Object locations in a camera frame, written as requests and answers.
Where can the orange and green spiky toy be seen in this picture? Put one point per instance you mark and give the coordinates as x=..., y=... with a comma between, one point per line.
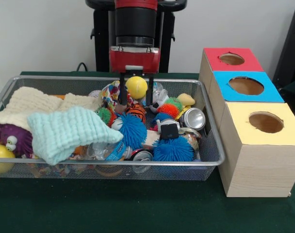
x=170, y=108

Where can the orange tiger striped plush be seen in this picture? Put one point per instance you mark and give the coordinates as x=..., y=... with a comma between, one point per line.
x=137, y=112

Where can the silver crushed can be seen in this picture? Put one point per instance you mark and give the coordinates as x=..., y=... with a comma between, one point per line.
x=193, y=118

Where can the yellow smiley face ball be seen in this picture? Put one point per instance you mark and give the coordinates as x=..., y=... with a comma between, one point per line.
x=1, y=155

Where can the black chair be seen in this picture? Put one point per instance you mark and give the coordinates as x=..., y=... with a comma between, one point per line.
x=290, y=48

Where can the blue spiky toy with eyes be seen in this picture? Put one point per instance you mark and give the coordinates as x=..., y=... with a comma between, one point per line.
x=133, y=132

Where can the blue spiky ball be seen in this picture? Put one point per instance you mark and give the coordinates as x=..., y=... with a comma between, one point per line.
x=174, y=150

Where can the mint green knitted cloth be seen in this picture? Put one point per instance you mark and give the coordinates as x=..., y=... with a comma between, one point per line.
x=64, y=133

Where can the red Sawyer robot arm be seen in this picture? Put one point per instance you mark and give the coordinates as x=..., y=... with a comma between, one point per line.
x=135, y=21

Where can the purple spiky toy with eyes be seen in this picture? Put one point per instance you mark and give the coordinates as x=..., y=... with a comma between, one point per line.
x=18, y=138

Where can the cream knitted cloth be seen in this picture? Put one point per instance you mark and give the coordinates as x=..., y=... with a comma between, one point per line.
x=33, y=102

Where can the colourful polka dot cloth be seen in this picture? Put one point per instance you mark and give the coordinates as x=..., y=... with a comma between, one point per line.
x=112, y=93

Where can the plain yellow ball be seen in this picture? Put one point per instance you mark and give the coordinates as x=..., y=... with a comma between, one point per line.
x=137, y=87

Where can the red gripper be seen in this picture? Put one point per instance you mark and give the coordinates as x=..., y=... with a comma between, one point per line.
x=135, y=60

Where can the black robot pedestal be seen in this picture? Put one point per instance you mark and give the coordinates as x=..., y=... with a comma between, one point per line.
x=101, y=36

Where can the dark green table cloth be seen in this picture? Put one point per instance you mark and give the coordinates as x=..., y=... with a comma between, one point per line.
x=137, y=206

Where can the wooden box with three holes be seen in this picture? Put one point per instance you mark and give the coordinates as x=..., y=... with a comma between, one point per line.
x=259, y=170

